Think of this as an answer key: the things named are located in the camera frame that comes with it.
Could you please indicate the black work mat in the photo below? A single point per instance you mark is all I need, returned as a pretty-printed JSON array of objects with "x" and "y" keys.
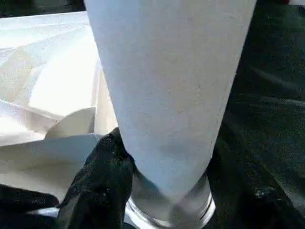
[{"x": 271, "y": 86}]

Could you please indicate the white plastic table leg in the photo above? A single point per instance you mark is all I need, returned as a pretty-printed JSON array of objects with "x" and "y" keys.
[{"x": 171, "y": 86}]

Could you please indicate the white plastic table top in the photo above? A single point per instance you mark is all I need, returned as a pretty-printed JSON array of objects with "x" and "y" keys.
[{"x": 43, "y": 86}]

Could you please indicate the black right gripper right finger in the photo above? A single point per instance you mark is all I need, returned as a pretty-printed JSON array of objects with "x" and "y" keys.
[{"x": 252, "y": 200}]

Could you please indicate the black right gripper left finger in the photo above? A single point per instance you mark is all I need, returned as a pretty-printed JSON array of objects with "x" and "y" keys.
[{"x": 97, "y": 191}]

